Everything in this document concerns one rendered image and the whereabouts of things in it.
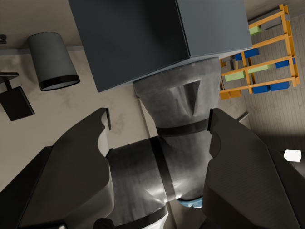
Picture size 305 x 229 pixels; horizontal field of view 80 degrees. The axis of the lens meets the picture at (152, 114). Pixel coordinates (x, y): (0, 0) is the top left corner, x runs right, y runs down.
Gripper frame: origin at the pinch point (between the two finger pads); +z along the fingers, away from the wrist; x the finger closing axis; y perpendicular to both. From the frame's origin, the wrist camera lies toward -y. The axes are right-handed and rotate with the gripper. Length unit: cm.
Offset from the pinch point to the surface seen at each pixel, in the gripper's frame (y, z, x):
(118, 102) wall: 163, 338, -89
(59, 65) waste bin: 57, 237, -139
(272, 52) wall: 149, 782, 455
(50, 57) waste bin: 46, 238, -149
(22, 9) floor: -10, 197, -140
